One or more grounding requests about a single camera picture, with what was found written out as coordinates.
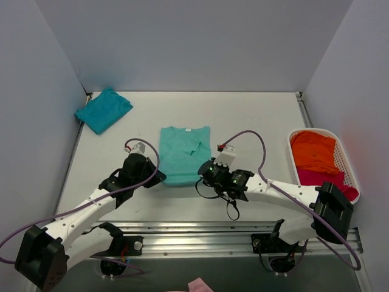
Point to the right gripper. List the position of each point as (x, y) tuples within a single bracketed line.
[(203, 170)]

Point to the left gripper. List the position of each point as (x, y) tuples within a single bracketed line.
[(155, 175)]

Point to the mint green t-shirt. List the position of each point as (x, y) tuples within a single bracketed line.
[(182, 151)]

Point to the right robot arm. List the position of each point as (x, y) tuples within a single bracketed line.
[(325, 212)]

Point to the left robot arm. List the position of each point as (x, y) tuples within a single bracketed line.
[(47, 253)]

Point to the folded teal t-shirt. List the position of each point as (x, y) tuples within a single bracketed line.
[(105, 110)]

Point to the magenta t-shirt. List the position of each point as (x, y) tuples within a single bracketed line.
[(310, 178)]

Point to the orange t-shirt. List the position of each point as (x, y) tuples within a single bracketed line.
[(314, 152)]

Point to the white plastic laundry basket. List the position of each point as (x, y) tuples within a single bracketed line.
[(340, 157)]

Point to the pink cloth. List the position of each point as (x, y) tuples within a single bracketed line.
[(198, 285)]

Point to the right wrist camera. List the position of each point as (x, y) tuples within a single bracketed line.
[(226, 156)]

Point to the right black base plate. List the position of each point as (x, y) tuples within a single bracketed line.
[(265, 244)]

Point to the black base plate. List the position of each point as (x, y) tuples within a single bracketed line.
[(123, 246), (265, 244)]

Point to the aluminium rail frame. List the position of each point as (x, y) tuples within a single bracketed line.
[(183, 231)]

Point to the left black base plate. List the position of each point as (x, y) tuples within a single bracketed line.
[(123, 246)]

